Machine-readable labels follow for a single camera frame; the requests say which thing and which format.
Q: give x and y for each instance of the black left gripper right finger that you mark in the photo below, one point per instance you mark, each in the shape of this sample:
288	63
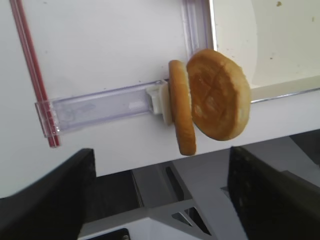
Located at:
270	204

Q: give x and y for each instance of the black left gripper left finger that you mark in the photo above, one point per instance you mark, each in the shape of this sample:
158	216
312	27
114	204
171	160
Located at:
52	208

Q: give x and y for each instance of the bun bottom half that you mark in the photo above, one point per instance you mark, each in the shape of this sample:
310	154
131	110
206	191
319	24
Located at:
220	95

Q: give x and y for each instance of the left red strip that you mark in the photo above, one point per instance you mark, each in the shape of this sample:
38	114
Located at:
42	105

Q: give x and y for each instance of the thin bun bottom slice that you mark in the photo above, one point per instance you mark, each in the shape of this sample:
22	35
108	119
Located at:
181	107

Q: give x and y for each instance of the white pusher block bun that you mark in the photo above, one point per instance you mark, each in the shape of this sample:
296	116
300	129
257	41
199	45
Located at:
158	97

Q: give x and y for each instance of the white metal tray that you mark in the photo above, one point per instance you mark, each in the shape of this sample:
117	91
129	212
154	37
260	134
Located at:
276	42

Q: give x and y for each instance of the long clear left divider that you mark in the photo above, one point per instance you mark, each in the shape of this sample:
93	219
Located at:
198	20

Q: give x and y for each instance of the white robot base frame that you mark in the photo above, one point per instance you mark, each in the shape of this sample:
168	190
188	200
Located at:
207	211

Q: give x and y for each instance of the clear rail near bun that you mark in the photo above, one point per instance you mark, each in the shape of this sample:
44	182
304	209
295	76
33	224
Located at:
78	112

